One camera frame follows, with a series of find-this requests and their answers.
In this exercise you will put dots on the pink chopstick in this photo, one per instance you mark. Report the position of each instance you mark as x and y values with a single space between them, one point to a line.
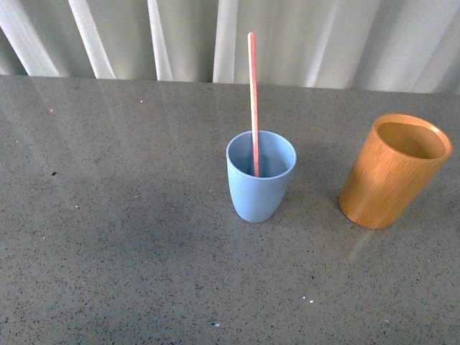
253 99

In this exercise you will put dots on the blue plastic cup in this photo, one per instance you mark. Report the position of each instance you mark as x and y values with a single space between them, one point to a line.
256 198

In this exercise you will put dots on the bamboo chopstick holder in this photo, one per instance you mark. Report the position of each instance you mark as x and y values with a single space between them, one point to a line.
401 154

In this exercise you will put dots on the white curtain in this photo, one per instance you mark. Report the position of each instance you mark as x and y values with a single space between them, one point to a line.
408 46

